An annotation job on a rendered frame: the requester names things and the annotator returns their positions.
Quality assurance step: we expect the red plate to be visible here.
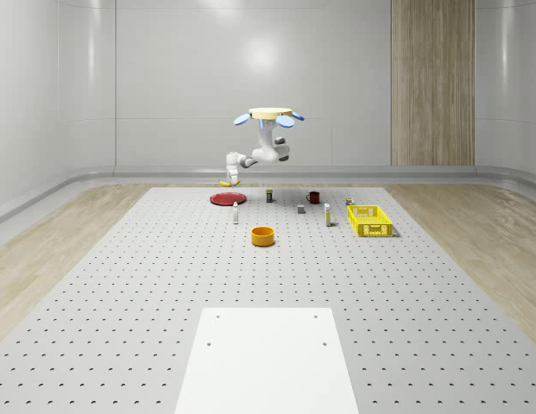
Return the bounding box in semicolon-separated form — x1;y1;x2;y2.
209;191;248;209

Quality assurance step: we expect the yellow bowl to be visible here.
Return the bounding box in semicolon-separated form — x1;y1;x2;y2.
250;226;276;248

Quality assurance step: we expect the drone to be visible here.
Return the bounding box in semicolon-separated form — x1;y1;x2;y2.
232;107;306;129

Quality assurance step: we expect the yellow basket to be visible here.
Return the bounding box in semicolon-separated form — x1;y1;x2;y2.
346;204;394;238

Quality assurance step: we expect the white board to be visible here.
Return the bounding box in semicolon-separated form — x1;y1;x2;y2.
173;306;361;414

